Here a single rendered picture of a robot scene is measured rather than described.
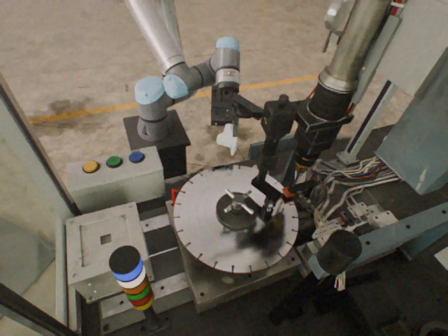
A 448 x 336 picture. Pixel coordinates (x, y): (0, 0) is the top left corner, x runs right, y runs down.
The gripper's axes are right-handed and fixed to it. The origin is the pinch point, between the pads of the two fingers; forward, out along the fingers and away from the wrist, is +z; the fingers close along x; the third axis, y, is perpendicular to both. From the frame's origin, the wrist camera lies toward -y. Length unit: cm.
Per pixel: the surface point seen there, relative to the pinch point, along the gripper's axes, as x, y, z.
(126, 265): 37.3, 20.9, 24.9
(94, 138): -144, 95, -36
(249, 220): 9.8, -2.5, 19.9
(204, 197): 4.8, 9.1, 14.1
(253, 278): 6.9, -3.9, 35.1
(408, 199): -20, -71, 14
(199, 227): 9.8, 10.3, 21.6
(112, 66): -209, 106, -133
